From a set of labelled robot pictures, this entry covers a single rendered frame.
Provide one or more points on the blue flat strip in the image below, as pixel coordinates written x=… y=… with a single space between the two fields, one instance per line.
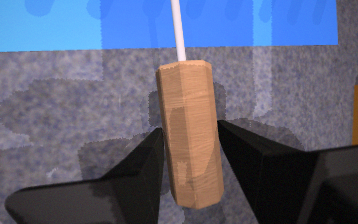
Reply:
x=58 y=25

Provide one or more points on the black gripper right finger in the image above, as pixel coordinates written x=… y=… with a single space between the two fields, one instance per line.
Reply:
x=280 y=182

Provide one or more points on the tan-handled tool with white shaft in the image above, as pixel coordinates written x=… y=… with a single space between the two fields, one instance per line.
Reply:
x=189 y=122

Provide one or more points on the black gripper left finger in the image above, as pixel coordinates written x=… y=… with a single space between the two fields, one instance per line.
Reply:
x=127 y=194

